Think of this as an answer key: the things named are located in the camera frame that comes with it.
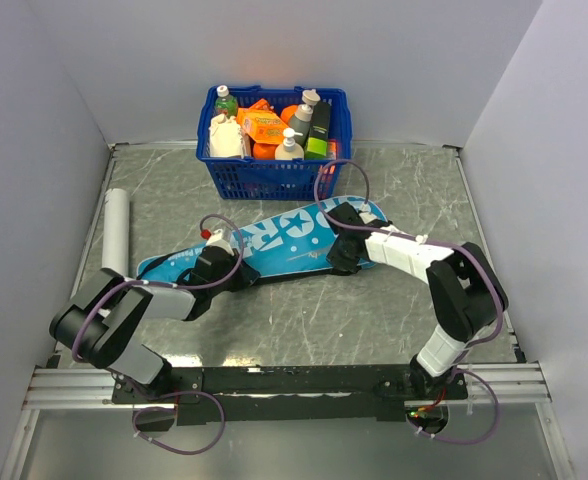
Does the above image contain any blue sport racket bag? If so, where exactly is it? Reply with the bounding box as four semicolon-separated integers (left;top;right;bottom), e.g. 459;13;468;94
136;195;388;283

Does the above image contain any grey bottle beige cap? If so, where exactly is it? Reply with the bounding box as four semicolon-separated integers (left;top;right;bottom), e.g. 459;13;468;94
288;89;321;146

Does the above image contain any green bottle white cap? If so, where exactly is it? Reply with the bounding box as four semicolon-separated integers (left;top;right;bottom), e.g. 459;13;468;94
215;85;238;118

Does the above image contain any white pump lotion bottle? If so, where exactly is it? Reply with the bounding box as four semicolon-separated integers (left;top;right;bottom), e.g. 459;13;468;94
275;127;305;161

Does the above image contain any orange snack box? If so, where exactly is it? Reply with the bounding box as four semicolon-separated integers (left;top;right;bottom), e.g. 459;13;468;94
236;98;287;145

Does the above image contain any blue plastic shopping basket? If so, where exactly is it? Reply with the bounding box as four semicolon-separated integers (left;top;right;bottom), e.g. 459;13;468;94
196;86;352;201

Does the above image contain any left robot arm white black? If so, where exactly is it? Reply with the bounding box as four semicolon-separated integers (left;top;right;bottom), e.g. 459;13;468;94
49;246;260;397

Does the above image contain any black green carton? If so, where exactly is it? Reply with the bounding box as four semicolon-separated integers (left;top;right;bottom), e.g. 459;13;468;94
304;101;331;160

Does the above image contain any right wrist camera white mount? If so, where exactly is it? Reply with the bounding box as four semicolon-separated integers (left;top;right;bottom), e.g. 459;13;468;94
359;211;379;225

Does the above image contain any orange round fruit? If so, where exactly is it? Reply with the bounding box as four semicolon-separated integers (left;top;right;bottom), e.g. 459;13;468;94
252;143;278;161

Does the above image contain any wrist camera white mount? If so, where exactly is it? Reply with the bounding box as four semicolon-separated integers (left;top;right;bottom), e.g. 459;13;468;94
201;227;235;255
359;211;379;225

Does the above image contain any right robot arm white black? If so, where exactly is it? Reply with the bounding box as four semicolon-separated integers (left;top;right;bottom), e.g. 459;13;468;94
323;203;509;395

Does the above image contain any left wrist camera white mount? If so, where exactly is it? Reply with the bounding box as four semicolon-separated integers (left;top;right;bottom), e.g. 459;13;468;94
201;227;235;255

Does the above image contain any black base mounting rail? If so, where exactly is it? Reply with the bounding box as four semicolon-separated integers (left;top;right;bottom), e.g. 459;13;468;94
112;364;468;426

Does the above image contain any white shuttlecock tube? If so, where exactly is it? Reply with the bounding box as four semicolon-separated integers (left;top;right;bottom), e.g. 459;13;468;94
102;188;130;276

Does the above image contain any white cloth pouch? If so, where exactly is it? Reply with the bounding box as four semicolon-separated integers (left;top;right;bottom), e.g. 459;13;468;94
209;114;247;159

